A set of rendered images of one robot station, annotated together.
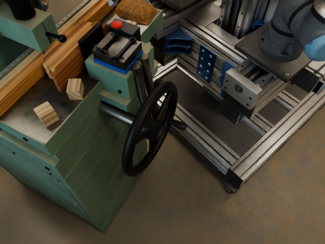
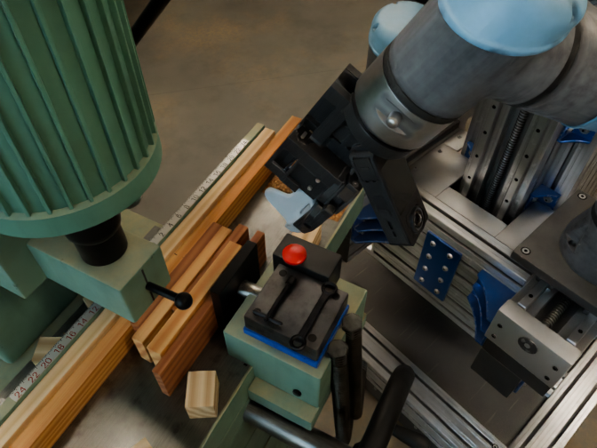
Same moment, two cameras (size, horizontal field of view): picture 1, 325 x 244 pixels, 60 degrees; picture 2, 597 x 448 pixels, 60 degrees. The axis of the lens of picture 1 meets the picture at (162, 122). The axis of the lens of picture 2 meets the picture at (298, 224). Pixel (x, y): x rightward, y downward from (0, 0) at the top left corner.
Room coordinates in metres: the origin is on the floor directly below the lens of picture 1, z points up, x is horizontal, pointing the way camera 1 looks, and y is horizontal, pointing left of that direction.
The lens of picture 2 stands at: (0.23, 0.12, 1.53)
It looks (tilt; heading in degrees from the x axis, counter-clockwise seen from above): 50 degrees down; 0
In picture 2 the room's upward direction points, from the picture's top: straight up
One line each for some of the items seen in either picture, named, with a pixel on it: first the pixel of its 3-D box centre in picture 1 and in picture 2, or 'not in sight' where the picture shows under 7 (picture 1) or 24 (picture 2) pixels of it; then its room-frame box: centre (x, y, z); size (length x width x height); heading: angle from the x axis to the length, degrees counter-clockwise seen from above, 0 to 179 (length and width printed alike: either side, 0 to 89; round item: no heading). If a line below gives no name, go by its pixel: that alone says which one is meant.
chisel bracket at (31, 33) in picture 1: (27, 26); (103, 264); (0.60, 0.34, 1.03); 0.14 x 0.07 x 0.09; 62
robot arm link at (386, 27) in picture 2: not in sight; (400, 46); (1.14, -0.09, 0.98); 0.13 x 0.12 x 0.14; 146
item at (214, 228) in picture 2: (69, 46); (183, 280); (0.65, 0.27, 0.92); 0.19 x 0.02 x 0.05; 152
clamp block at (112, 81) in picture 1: (121, 65); (297, 327); (0.58, 0.12, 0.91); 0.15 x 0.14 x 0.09; 152
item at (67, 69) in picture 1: (83, 55); (216, 308); (0.60, 0.22, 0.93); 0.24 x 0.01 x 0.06; 152
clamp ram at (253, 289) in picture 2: (101, 48); (256, 294); (0.61, 0.17, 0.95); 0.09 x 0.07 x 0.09; 152
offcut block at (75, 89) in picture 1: (75, 89); (202, 394); (0.49, 0.23, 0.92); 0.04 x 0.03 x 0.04; 2
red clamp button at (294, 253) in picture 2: (116, 24); (294, 254); (0.62, 0.12, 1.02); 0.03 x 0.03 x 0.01
